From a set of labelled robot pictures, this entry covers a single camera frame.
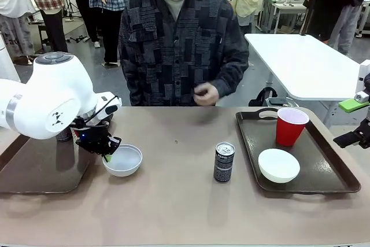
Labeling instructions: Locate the white folding table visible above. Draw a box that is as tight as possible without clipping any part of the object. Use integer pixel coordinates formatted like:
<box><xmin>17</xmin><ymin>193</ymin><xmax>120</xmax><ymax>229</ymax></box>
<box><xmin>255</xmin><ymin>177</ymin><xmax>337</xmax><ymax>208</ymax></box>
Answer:
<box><xmin>244</xmin><ymin>33</ymin><xmax>370</xmax><ymax>129</ymax></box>

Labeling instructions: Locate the white workbench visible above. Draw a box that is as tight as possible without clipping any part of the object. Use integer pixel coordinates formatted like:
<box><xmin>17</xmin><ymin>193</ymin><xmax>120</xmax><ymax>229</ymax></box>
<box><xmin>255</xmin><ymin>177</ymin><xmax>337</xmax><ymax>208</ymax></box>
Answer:
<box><xmin>261</xmin><ymin>0</ymin><xmax>309</xmax><ymax>34</ymax></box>

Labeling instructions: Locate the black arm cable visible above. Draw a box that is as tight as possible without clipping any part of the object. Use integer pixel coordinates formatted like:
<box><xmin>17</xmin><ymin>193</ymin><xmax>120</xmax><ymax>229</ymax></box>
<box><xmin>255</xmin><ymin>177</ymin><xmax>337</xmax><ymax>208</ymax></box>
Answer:
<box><xmin>71</xmin><ymin>94</ymin><xmax>120</xmax><ymax>129</ymax></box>

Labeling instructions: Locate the dark brown serving tray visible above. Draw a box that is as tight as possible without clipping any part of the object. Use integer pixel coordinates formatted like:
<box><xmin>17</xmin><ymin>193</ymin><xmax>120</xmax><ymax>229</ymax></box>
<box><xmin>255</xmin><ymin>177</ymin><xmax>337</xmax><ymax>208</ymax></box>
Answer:
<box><xmin>0</xmin><ymin>113</ymin><xmax>113</xmax><ymax>195</ymax></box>
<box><xmin>235</xmin><ymin>107</ymin><xmax>362</xmax><ymax>196</ymax></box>

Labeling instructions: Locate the black speckled Pepsi can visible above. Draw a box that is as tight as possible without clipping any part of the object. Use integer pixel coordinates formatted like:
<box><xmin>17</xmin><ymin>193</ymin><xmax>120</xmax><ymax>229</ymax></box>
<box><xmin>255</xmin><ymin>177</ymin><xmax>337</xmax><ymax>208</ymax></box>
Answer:
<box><xmin>213</xmin><ymin>142</ymin><xmax>236</xmax><ymax>183</ymax></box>
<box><xmin>55</xmin><ymin>127</ymin><xmax>75</xmax><ymax>143</ymax></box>

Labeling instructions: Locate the red plastic cup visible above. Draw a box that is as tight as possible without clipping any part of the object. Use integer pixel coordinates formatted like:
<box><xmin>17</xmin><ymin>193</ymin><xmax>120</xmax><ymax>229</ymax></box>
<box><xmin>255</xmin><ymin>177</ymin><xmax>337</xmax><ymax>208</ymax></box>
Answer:
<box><xmin>276</xmin><ymin>107</ymin><xmax>310</xmax><ymax>147</ymax></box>

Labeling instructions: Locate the person left hand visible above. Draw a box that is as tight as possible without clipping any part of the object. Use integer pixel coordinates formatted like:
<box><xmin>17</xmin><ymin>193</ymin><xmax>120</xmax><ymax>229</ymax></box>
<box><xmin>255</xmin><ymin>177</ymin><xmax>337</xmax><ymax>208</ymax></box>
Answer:
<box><xmin>193</xmin><ymin>83</ymin><xmax>220</xmax><ymax>106</ymax></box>

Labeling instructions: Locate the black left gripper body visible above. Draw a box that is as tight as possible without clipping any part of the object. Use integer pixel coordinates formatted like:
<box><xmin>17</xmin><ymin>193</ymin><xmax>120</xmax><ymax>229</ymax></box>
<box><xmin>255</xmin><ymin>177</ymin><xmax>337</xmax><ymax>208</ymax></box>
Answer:
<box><xmin>75</xmin><ymin>125</ymin><xmax>113</xmax><ymax>156</ymax></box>

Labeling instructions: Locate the white bowl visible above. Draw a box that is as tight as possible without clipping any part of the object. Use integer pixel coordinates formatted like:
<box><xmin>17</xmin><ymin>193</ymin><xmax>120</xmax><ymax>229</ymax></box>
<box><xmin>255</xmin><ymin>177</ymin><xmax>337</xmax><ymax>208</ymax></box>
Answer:
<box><xmin>102</xmin><ymin>143</ymin><xmax>143</xmax><ymax>178</ymax></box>
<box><xmin>258</xmin><ymin>148</ymin><xmax>301</xmax><ymax>184</ymax></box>

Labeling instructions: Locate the person in dark patchwork shirt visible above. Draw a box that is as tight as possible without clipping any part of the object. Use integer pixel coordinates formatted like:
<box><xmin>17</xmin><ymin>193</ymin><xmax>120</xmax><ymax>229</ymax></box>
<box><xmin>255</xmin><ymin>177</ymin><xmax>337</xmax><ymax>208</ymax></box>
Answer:
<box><xmin>118</xmin><ymin>0</ymin><xmax>250</xmax><ymax>108</ymax></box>

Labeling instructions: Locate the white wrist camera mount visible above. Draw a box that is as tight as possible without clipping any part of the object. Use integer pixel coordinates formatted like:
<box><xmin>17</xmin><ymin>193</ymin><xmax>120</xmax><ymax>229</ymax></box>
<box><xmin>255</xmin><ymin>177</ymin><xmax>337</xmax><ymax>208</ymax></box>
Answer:
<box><xmin>86</xmin><ymin>91</ymin><xmax>123</xmax><ymax>125</ymax></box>

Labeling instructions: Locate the person left forearm dark sleeve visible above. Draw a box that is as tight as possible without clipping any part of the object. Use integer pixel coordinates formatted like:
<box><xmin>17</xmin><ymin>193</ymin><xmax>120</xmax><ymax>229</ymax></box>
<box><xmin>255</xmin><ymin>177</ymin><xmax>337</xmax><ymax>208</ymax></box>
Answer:
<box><xmin>215</xmin><ymin>56</ymin><xmax>250</xmax><ymax>99</ymax></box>

